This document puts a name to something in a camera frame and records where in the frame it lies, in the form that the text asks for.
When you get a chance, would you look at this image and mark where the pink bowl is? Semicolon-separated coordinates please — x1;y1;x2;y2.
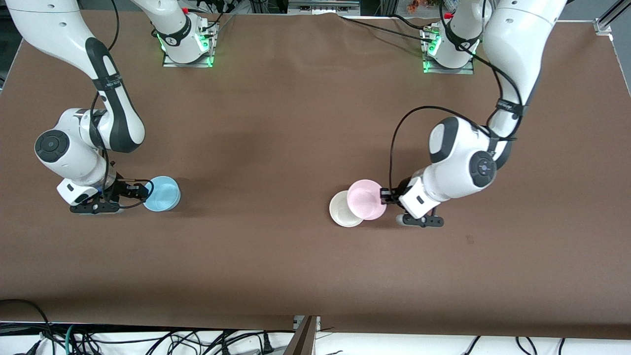
347;179;387;221

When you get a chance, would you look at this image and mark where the light blue bowl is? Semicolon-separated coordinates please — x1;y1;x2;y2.
143;176;181;213

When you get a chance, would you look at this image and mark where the white bowl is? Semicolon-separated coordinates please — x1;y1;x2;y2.
329;190;365;228

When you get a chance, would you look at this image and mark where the brown table cover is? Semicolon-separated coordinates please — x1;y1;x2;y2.
0;9;631;341

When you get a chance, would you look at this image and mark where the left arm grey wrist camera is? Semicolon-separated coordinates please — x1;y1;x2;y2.
396;207;445;228

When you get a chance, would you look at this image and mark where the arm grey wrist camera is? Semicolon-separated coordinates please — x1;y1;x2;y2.
69;200;123;214
396;207;445;228

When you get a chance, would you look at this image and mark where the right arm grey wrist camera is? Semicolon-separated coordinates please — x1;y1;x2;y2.
69;200;123;214

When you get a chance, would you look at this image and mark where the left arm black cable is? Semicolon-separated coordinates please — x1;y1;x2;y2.
389;42;524;194

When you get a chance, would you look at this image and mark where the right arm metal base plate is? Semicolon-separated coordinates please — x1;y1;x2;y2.
162;22;218;69

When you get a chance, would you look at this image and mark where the black floor cable loop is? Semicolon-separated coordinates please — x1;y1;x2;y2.
0;298;54;347

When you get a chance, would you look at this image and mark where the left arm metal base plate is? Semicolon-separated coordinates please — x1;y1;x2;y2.
422;27;475;75

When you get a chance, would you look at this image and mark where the aluminium profile post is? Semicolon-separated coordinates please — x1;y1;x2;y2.
284;316;322;355

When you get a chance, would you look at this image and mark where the black base cable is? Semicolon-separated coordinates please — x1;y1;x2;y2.
190;0;238;33
339;14;437;46

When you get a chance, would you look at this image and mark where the aluminium frame rail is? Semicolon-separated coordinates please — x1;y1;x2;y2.
287;0;361;16

